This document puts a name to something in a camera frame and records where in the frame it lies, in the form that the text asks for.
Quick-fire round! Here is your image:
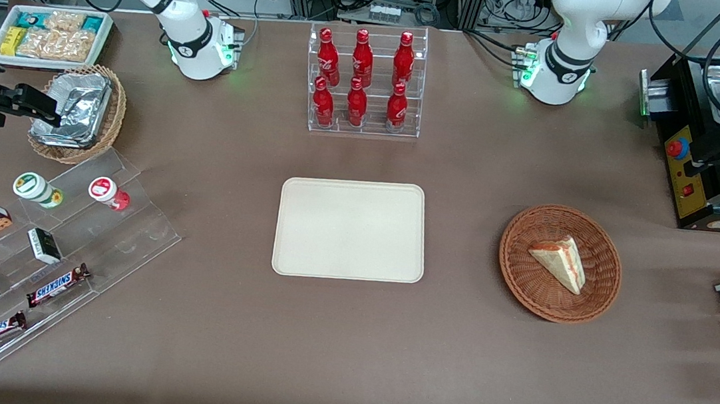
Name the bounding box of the clear cracker bag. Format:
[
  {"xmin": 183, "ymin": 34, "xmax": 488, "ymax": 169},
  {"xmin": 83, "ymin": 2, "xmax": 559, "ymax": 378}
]
[
  {"xmin": 16, "ymin": 26, "xmax": 59, "ymax": 60},
  {"xmin": 54, "ymin": 29, "xmax": 96, "ymax": 64},
  {"xmin": 43, "ymin": 9, "xmax": 86, "ymax": 35}
]

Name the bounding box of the yellow snack packet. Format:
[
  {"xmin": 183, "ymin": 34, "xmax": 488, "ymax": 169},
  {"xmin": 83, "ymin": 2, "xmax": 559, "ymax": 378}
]
[{"xmin": 0, "ymin": 25, "xmax": 28, "ymax": 58}]

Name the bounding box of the green yogurt cup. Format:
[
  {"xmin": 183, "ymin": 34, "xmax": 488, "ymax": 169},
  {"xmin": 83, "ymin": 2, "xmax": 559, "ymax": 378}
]
[{"xmin": 11, "ymin": 170, "xmax": 67, "ymax": 210}]

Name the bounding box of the red cola bottle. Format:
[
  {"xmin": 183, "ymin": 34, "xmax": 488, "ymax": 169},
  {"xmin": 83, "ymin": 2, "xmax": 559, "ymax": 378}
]
[
  {"xmin": 344, "ymin": 77, "xmax": 371, "ymax": 128},
  {"xmin": 349, "ymin": 28, "xmax": 377, "ymax": 89},
  {"xmin": 384, "ymin": 81, "xmax": 411, "ymax": 133},
  {"xmin": 310, "ymin": 76, "xmax": 339, "ymax": 128},
  {"xmin": 391, "ymin": 30, "xmax": 418, "ymax": 89},
  {"xmin": 314, "ymin": 27, "xmax": 345, "ymax": 87}
]

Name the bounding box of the wrapped sandwich wedge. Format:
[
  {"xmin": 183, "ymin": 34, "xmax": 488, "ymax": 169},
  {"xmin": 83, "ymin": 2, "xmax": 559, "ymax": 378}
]
[{"xmin": 524, "ymin": 231, "xmax": 591, "ymax": 297}]

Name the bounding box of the oval light wicker basket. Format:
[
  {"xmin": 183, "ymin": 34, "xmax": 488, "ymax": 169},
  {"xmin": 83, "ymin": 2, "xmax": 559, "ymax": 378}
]
[{"xmin": 25, "ymin": 58, "xmax": 131, "ymax": 170}]

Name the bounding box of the aluminium foil container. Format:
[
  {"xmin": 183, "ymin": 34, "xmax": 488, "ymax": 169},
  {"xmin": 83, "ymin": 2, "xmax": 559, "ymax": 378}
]
[
  {"xmin": 43, "ymin": 69, "xmax": 114, "ymax": 136},
  {"xmin": 30, "ymin": 88, "xmax": 104, "ymax": 151}
]

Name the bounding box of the red emergency stop button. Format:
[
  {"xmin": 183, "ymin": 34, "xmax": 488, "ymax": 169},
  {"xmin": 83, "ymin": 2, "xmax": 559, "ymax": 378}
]
[{"xmin": 665, "ymin": 137, "xmax": 691, "ymax": 162}]

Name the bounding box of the black oven machine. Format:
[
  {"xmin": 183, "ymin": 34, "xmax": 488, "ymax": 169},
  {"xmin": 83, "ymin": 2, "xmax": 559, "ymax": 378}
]
[{"xmin": 626, "ymin": 1, "xmax": 720, "ymax": 234}]

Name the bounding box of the clear acrylic tiered stand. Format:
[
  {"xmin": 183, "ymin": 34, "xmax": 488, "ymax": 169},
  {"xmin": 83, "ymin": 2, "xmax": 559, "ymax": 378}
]
[{"xmin": 0, "ymin": 136, "xmax": 191, "ymax": 391}]

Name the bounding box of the clear acrylic bottle rack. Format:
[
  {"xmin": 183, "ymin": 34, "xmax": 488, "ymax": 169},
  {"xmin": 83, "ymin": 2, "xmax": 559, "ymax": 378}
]
[{"xmin": 299, "ymin": 15, "xmax": 431, "ymax": 143}]

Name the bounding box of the round brown wicker basket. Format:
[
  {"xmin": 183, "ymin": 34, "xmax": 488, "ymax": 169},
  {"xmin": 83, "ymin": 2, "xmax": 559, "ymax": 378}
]
[{"xmin": 492, "ymin": 198, "xmax": 629, "ymax": 330}]

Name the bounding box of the white power strip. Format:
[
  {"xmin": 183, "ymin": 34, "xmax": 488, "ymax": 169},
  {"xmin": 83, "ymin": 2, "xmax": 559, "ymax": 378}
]
[{"xmin": 367, "ymin": 2, "xmax": 403, "ymax": 24}]

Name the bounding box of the beige plastic tray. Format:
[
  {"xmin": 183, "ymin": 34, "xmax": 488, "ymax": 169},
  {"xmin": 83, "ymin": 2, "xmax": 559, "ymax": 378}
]
[{"xmin": 270, "ymin": 170, "xmax": 434, "ymax": 290}]

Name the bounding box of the red yogurt cup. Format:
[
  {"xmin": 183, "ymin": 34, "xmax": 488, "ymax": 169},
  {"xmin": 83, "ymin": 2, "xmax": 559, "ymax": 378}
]
[{"xmin": 87, "ymin": 175, "xmax": 133, "ymax": 213}]

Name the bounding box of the white rectangular snack bin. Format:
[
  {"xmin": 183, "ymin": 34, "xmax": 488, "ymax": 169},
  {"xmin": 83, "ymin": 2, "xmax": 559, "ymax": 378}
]
[{"xmin": 0, "ymin": 1, "xmax": 116, "ymax": 77}]

